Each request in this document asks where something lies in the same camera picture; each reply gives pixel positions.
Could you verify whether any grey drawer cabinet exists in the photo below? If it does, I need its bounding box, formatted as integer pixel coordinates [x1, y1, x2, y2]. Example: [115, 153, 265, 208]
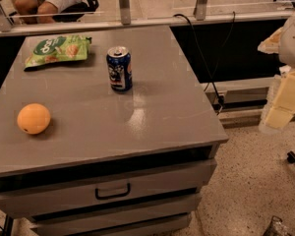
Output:
[0, 27, 227, 236]

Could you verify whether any black drawer handle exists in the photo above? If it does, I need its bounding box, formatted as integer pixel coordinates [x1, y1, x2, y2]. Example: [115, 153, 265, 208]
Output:
[94, 183, 131, 201]

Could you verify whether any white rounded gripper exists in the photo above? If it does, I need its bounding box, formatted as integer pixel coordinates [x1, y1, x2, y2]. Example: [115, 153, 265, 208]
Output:
[258, 11, 295, 130]

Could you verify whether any blue pepsi can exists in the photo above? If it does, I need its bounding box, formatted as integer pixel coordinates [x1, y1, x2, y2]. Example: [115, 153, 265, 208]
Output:
[106, 46, 132, 91]

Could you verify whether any metal railing frame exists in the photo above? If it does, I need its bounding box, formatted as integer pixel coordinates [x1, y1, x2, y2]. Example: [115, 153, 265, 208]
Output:
[0, 0, 292, 36]

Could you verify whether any orange fruit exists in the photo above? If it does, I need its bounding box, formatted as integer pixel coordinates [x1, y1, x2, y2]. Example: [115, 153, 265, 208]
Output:
[17, 103, 51, 135]

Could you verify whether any black cable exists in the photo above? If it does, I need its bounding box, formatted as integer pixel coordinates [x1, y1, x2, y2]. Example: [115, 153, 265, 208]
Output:
[172, 11, 237, 116]

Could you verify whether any green chip bag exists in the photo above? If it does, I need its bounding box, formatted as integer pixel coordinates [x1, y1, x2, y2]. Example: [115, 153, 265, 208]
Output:
[25, 34, 91, 68]

